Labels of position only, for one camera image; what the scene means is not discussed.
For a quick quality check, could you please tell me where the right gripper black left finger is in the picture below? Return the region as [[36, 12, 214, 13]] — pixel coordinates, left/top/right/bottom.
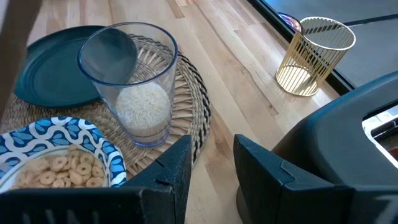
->
[[0, 134, 193, 224]]

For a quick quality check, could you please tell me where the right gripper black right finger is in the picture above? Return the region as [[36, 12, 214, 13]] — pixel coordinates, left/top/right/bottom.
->
[[233, 133, 398, 224]]

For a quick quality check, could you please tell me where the blue patterned paper bowl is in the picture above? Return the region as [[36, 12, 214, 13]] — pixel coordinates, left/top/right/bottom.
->
[[0, 116, 127, 194]]

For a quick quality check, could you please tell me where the clear tumbler with rice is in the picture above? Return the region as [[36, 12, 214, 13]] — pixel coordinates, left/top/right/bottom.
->
[[77, 21, 178, 149]]

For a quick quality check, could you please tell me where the dark teal plate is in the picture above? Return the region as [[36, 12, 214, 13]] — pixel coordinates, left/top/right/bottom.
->
[[14, 25, 137, 109]]

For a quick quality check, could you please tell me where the cereal rings heap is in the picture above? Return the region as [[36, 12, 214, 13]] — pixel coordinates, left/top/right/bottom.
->
[[14, 144, 108, 189]]

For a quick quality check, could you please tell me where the black four-slot toaster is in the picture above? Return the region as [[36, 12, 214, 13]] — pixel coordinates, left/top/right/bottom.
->
[[272, 70, 398, 190]]

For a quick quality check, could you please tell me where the round woven placemat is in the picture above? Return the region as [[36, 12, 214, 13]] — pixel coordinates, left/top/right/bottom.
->
[[0, 33, 212, 179]]

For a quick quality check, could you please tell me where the gold wire utensil holder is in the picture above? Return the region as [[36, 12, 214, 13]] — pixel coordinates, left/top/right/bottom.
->
[[275, 16, 357, 97]]

